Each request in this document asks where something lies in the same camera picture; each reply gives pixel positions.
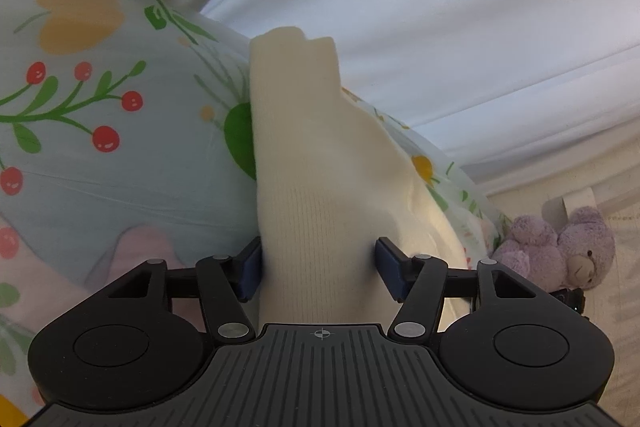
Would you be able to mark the purple teddy bear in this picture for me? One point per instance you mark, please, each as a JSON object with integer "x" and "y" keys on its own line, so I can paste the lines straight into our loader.
{"x": 578, "y": 256}

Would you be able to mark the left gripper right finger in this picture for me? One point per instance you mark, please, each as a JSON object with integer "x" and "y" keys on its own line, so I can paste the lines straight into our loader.
{"x": 418, "y": 284}

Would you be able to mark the floral print bed sheet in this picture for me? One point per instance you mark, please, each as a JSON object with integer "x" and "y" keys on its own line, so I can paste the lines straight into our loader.
{"x": 127, "y": 135}

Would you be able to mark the cream knit sweater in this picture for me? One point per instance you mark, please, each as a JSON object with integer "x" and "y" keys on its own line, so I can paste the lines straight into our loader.
{"x": 330, "y": 183}

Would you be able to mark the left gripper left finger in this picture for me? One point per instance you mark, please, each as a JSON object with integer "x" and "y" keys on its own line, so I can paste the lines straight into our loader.
{"x": 224, "y": 285}

